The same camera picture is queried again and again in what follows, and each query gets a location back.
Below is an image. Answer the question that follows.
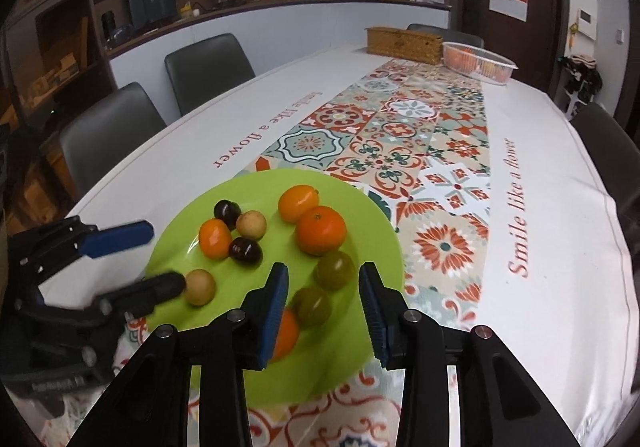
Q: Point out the small orange mandarin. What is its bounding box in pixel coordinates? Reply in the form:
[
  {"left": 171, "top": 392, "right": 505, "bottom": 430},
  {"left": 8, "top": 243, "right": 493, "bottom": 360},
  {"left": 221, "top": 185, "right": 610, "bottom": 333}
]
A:
[
  {"left": 199, "top": 219, "right": 234, "bottom": 261},
  {"left": 278, "top": 184, "right": 320, "bottom": 223}
]

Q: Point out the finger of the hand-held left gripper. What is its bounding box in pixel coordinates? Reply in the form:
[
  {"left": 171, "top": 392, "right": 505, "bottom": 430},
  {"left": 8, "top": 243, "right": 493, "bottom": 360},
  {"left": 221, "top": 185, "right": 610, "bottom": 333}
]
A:
[
  {"left": 9, "top": 218, "right": 156, "bottom": 274},
  {"left": 75, "top": 270, "right": 188, "bottom": 323}
]

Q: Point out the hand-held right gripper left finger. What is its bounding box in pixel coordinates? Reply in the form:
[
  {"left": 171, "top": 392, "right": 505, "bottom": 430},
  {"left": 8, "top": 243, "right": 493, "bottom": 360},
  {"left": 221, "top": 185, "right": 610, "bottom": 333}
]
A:
[{"left": 66, "top": 262, "right": 291, "bottom": 447}]

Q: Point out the green tomato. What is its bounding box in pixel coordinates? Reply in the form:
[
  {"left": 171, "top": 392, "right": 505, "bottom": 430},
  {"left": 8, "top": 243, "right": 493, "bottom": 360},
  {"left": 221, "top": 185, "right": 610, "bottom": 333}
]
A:
[
  {"left": 291, "top": 287, "right": 332, "bottom": 328},
  {"left": 313, "top": 250, "right": 356, "bottom": 291}
]

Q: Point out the round tan fruit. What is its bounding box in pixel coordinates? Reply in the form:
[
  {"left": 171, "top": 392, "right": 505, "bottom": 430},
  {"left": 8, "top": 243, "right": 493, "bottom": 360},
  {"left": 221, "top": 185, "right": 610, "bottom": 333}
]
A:
[
  {"left": 184, "top": 269, "right": 217, "bottom": 307},
  {"left": 236, "top": 210, "right": 267, "bottom": 241}
]

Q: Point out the large orange mandarin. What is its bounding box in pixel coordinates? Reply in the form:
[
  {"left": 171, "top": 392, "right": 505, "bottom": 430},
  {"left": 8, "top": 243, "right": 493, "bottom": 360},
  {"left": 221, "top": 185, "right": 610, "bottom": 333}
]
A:
[{"left": 295, "top": 206, "right": 348, "bottom": 256}]

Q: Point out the medium orange mandarin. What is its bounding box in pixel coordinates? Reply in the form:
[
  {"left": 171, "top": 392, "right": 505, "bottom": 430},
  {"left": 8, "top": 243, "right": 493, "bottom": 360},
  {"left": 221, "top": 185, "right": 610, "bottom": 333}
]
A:
[{"left": 272, "top": 309, "right": 301, "bottom": 363}]

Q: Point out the white intercom panel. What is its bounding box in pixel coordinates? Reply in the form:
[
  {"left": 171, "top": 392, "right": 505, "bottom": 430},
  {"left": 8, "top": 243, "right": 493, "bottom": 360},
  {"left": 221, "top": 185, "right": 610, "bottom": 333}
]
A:
[{"left": 576, "top": 8, "right": 598, "bottom": 40}]

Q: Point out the clear plastic food container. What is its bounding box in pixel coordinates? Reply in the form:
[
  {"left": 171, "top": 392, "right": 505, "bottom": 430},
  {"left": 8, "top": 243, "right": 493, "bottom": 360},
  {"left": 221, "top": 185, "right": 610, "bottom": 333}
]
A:
[{"left": 442, "top": 41, "right": 518, "bottom": 85}]

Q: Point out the white sideboard counter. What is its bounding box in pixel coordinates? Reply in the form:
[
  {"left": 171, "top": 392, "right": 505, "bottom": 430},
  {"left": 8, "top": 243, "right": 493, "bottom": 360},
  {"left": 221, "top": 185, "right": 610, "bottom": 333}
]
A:
[{"left": 107, "top": 0, "right": 451, "bottom": 120}]

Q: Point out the dark purple plum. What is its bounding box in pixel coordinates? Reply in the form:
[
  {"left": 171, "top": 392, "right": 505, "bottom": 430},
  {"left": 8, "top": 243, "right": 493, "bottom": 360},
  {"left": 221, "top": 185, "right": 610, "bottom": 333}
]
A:
[
  {"left": 229, "top": 237, "right": 264, "bottom": 269},
  {"left": 214, "top": 200, "right": 242, "bottom": 230}
]

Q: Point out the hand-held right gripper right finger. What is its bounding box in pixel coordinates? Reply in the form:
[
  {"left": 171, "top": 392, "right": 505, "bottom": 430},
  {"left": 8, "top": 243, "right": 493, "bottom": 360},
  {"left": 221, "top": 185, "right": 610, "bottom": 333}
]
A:
[{"left": 358, "top": 262, "right": 582, "bottom": 447}]

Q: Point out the patterned white tablecloth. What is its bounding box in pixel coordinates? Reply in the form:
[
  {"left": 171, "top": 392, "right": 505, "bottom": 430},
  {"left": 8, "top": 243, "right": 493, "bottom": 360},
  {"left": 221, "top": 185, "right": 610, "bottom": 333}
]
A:
[{"left": 0, "top": 44, "right": 631, "bottom": 447}]

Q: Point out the pile of dark bags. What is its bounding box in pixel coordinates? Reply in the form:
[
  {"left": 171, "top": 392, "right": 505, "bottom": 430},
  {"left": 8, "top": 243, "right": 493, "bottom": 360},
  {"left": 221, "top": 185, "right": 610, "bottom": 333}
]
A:
[{"left": 557, "top": 54, "right": 603, "bottom": 103}]

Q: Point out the green plate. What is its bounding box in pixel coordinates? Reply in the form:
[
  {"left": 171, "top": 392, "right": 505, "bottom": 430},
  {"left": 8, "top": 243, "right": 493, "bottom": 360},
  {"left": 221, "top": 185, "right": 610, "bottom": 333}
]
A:
[{"left": 142, "top": 168, "right": 405, "bottom": 405}]

